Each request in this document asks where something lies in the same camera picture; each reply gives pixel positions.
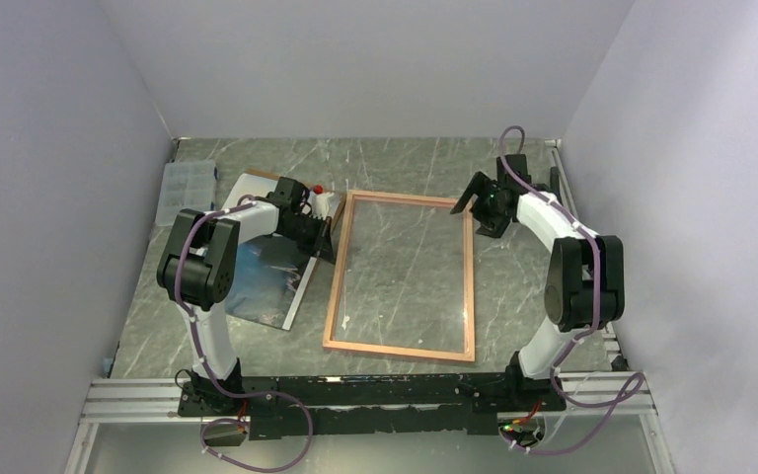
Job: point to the clear acrylic sheet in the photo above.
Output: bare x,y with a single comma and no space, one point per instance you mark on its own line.
404,278

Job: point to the landscape photo print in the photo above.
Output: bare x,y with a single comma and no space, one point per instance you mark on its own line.
271,275

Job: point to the clear plastic organizer box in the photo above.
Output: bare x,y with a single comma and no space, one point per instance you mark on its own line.
190,185

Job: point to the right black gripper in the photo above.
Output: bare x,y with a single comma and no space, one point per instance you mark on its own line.
493,226

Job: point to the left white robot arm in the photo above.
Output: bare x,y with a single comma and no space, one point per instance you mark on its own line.
197,265

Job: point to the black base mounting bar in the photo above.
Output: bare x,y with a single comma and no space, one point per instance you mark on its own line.
325,405

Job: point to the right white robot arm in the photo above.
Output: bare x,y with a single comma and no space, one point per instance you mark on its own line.
584,289

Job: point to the aluminium rail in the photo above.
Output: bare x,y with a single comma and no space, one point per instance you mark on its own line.
157,400

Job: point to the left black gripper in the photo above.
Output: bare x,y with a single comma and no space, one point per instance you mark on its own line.
322,245

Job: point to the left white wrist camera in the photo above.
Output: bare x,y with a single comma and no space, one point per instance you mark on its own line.
323,203

